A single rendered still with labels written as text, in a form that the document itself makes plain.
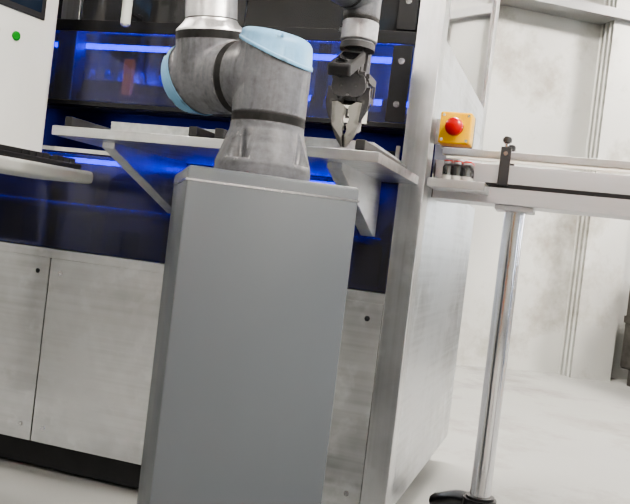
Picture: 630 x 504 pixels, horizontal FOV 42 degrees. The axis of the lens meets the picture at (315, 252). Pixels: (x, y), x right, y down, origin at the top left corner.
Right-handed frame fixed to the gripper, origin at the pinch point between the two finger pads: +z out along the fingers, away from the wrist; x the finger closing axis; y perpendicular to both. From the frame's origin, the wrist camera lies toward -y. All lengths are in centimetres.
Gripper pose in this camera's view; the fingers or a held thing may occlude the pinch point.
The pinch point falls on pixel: (342, 139)
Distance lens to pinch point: 165.8
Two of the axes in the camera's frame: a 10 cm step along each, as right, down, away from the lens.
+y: 3.0, 0.5, 9.5
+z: -1.2, 9.9, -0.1
